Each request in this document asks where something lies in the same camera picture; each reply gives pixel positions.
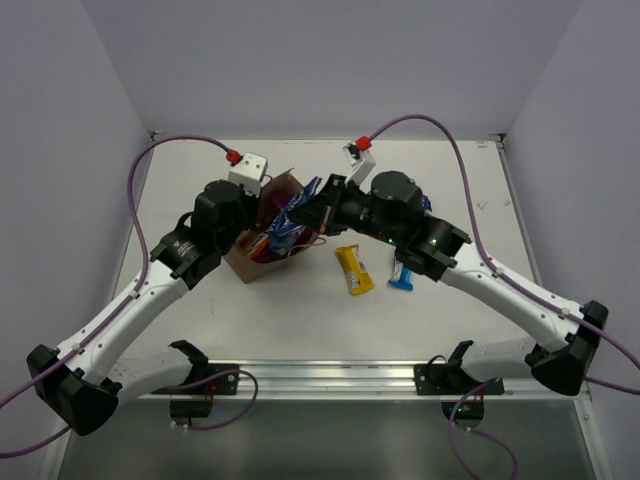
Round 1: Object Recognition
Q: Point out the blue white snack bag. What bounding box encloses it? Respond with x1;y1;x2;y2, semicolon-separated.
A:
418;188;432;212

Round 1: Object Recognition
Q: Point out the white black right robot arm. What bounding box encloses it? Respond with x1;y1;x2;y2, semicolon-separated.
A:
290;171;608;396

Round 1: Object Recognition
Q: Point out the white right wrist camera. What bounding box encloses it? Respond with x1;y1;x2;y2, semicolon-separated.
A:
343;142;376;186

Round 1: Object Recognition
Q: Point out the yellow snack packet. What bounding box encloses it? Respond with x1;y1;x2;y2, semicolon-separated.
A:
334;244;374;296

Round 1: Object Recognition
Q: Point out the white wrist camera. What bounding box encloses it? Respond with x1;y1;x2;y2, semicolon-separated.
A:
226;150;268;198
343;142;376;186

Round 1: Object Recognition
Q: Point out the magenta snack wrapper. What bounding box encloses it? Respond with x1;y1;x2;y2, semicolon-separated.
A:
259;188;300;227

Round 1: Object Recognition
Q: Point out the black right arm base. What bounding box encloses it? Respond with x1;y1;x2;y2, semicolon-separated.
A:
413;344;505;427

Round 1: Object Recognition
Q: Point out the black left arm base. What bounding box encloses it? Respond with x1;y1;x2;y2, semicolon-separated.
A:
152;363;239;425

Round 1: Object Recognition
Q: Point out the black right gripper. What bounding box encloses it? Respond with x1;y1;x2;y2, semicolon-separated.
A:
288;173;404;249

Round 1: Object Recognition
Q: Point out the light blue snack bar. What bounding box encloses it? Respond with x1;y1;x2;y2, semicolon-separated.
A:
387;262;414;291

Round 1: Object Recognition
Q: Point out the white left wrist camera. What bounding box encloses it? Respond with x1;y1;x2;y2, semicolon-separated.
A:
226;150;268;198

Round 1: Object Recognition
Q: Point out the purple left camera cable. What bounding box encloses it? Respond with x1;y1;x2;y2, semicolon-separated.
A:
0;135;241;459

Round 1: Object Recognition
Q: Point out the orange snack packet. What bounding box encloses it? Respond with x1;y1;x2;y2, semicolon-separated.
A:
246;233;269;258

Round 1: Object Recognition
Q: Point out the dark blue snack packet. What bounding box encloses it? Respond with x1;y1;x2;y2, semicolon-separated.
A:
266;173;322;259

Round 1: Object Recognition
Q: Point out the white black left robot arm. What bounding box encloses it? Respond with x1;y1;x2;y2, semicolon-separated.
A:
26;180;259;436

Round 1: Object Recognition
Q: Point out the purple camera cable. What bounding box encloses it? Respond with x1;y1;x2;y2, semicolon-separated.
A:
354;114;640;480
0;135;241;459

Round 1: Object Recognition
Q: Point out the brown paper bag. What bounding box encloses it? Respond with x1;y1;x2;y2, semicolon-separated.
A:
224;169;324;284

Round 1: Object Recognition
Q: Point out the aluminium mounting rail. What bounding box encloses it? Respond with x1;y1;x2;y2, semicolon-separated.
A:
144;360;591;401

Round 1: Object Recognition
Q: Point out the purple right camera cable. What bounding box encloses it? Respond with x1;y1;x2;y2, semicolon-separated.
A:
354;114;640;480

